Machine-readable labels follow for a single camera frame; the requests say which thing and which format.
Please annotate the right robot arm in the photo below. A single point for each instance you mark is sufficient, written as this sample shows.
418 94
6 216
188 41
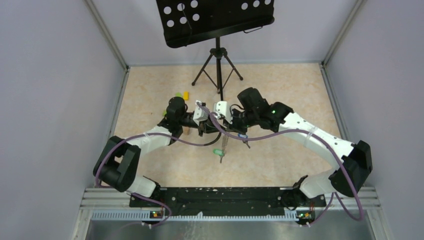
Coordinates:
351 163

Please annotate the blue key tag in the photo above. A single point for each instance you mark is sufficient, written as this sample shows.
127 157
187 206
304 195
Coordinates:
242 136

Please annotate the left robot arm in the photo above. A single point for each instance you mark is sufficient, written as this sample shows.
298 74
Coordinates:
117 165

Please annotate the black music stand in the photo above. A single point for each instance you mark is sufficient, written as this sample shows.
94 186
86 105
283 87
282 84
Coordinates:
187 22

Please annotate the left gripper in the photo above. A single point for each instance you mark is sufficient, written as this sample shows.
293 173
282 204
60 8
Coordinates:
207 127

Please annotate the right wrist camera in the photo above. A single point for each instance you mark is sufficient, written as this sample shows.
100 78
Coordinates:
222 108

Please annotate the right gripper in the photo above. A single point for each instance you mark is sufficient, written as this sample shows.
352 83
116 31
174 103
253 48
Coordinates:
234 112

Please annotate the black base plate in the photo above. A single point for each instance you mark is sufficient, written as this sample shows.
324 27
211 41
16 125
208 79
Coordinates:
229 201

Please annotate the green key tag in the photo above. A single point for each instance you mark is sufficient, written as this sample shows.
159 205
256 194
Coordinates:
219 152

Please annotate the yellow block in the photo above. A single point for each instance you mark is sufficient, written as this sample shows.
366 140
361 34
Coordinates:
185 95

